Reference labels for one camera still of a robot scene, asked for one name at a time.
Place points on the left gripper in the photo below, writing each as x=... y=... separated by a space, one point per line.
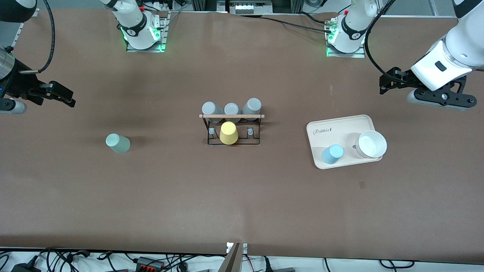
x=401 y=80

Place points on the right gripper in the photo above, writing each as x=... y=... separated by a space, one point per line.
x=18 y=85

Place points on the mint green cup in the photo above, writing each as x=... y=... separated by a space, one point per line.
x=119 y=144

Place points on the light blue cup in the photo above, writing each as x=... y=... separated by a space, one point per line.
x=332 y=154

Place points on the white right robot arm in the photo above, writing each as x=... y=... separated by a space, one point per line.
x=132 y=19

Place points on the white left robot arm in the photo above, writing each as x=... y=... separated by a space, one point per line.
x=351 y=26

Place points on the white bowl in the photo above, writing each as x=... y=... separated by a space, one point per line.
x=372 y=145

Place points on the cream plastic tray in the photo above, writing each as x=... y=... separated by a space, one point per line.
x=332 y=132

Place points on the grey cup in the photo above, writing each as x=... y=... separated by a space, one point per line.
x=252 y=105
x=231 y=108
x=211 y=109

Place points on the white power strip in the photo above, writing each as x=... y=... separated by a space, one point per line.
x=249 y=7

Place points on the yellow cup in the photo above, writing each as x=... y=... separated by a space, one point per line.
x=228 y=134

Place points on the black power adapter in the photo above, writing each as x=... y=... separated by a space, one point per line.
x=24 y=268

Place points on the grey terminal box orange connectors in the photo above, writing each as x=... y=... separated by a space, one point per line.
x=149 y=263

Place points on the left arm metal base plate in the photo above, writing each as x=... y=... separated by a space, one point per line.
x=359 y=54

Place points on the black left camera mount bracket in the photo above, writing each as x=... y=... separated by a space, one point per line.
x=455 y=99

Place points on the aluminium frame rail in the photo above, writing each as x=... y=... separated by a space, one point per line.
x=24 y=30

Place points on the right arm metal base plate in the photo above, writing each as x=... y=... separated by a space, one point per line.
x=162 y=41

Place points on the wooden camera post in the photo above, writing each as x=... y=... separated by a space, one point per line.
x=231 y=260

